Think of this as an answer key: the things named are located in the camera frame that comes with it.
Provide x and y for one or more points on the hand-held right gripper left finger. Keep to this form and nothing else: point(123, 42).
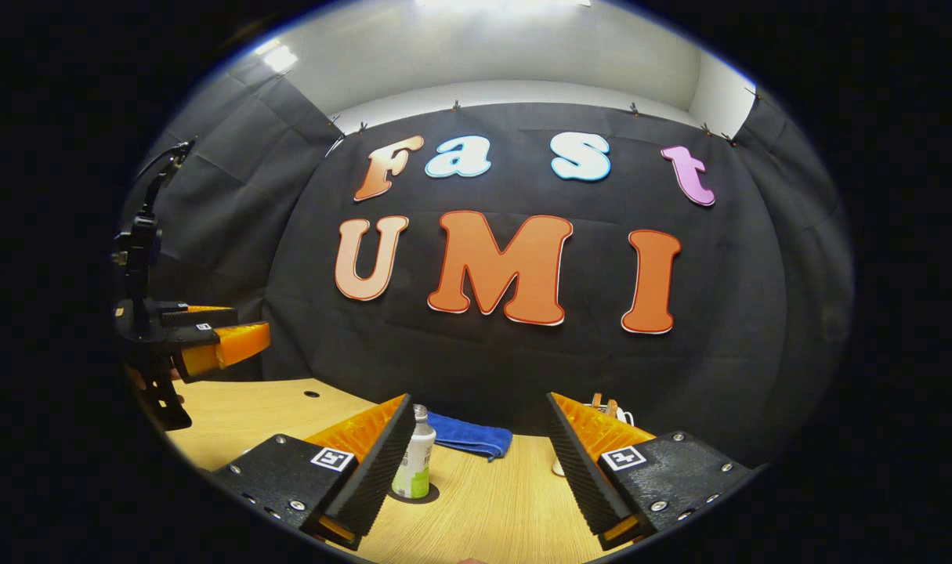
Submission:
point(378, 478)

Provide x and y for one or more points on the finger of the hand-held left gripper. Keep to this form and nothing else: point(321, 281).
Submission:
point(201, 317)
point(233, 345)

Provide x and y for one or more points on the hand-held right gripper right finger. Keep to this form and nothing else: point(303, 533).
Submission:
point(585, 478)

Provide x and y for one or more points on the clear water bottle white label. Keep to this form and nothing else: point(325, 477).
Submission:
point(414, 462)

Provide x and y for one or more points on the dark round coaster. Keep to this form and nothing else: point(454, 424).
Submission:
point(428, 495)

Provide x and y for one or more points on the blue folded towel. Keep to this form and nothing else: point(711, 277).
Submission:
point(472, 435)

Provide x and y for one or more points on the black backdrop cloth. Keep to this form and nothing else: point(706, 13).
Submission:
point(718, 376)

